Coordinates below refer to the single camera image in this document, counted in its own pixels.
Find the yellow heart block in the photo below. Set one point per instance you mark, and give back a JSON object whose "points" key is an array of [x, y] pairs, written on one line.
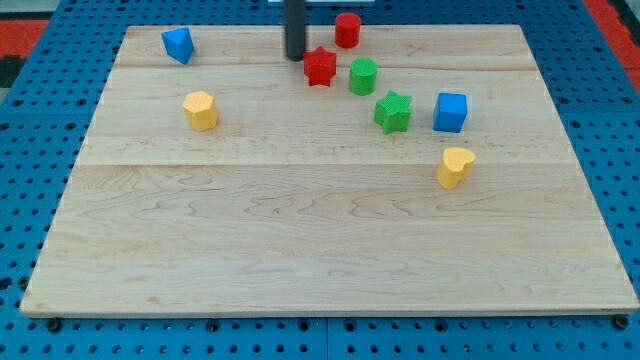
{"points": [[455, 166]]}

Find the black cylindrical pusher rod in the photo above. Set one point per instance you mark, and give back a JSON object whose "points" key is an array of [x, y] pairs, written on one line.
{"points": [[295, 17]]}

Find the red cylinder block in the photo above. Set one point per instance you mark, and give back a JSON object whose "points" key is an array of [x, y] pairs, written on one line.
{"points": [[347, 30]]}

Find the green star block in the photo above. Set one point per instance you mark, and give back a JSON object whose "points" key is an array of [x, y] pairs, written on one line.
{"points": [[393, 112]]}

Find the red star block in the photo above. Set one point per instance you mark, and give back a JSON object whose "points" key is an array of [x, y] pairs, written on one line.
{"points": [[320, 66]]}

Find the green cylinder block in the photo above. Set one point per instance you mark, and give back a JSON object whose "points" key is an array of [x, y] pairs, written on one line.
{"points": [[362, 76]]}

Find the blue cube block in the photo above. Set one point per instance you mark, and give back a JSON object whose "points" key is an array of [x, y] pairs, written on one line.
{"points": [[450, 112]]}

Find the light wooden board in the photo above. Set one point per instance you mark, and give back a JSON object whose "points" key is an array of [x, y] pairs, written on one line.
{"points": [[297, 204]]}

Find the blue triangle block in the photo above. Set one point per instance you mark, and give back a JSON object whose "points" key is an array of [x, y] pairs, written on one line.
{"points": [[178, 44]]}

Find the yellow hexagon block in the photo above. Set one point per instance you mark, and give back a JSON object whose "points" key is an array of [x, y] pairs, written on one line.
{"points": [[200, 110]]}

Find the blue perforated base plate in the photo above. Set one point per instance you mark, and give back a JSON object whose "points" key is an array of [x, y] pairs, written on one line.
{"points": [[47, 112]]}

